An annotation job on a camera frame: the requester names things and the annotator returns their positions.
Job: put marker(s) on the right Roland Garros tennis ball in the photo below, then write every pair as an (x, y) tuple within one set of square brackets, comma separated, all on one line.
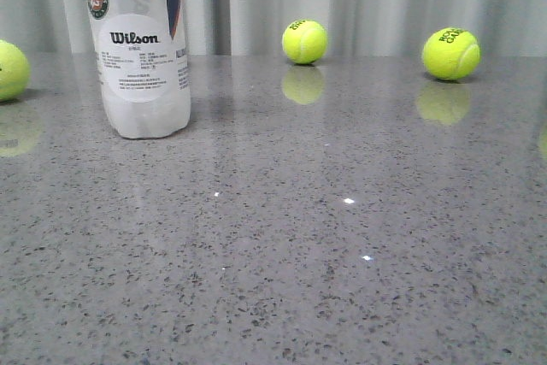
[(451, 53)]

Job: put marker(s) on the grey pleated curtain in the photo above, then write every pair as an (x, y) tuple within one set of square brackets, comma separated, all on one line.
[(254, 27)]

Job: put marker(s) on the white Wilson tennis ball can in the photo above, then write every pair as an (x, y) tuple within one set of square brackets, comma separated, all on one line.
[(142, 65)]

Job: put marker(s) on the centre tennis ball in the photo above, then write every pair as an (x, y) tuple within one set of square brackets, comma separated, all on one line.
[(304, 41)]

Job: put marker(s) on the far left tennis ball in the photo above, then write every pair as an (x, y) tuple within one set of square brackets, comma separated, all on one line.
[(15, 71)]

